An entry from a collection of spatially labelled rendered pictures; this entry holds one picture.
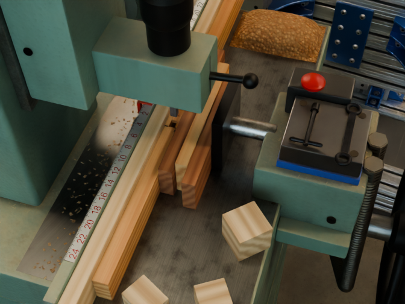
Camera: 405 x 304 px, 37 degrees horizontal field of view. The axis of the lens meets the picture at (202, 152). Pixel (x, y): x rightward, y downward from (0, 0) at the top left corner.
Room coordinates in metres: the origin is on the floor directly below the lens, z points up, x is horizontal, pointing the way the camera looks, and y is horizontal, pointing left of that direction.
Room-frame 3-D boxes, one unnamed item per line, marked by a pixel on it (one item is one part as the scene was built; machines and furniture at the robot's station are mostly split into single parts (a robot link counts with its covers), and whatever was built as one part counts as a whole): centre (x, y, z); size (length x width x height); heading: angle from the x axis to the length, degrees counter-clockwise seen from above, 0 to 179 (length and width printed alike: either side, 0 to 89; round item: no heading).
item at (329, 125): (0.50, -0.15, 0.99); 0.13 x 0.11 x 0.06; 161
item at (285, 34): (0.76, -0.13, 0.92); 0.14 x 0.09 x 0.04; 71
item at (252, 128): (0.52, -0.06, 0.95); 0.09 x 0.07 x 0.09; 161
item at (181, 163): (0.55, 0.00, 0.93); 0.19 x 0.02 x 0.06; 161
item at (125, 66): (0.56, 0.05, 1.03); 0.14 x 0.07 x 0.09; 71
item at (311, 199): (0.49, -0.15, 0.92); 0.15 x 0.13 x 0.09; 161
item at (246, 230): (0.38, -0.05, 0.92); 0.04 x 0.04 x 0.04; 26
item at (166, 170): (0.56, 0.01, 0.93); 0.24 x 0.02 x 0.05; 161
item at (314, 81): (0.53, -0.14, 1.02); 0.03 x 0.03 x 0.01
